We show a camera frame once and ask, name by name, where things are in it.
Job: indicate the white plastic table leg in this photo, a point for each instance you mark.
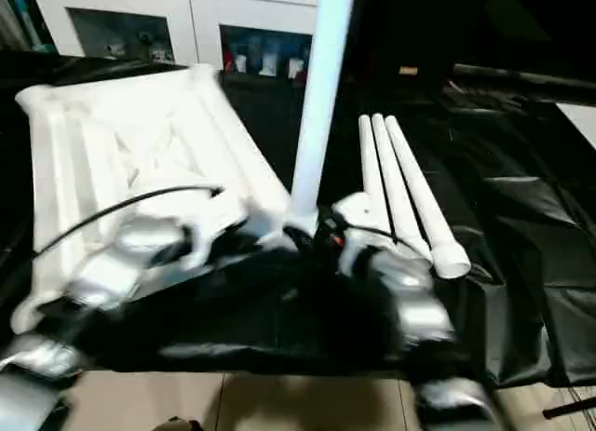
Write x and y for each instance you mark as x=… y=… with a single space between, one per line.
x=372 y=170
x=428 y=207
x=321 y=100
x=396 y=184

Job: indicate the white plastic table top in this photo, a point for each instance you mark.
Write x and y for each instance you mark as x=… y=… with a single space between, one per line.
x=139 y=138

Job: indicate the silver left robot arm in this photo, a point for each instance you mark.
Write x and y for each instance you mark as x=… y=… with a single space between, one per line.
x=112 y=263

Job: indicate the black shiny mat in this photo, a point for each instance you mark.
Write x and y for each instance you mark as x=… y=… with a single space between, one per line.
x=279 y=310

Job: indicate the small tan block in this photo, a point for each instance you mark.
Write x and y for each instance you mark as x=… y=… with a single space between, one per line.
x=408 y=70

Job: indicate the white cabinet with glass doors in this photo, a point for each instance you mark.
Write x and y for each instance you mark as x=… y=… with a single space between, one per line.
x=186 y=12

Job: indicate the dark brown cabinet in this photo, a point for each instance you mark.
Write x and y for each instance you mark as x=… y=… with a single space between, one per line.
x=465 y=21

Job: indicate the white flat item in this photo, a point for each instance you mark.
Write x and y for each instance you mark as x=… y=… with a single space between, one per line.
x=582 y=124

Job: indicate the black work table frame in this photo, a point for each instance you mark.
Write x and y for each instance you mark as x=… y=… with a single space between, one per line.
x=570 y=408

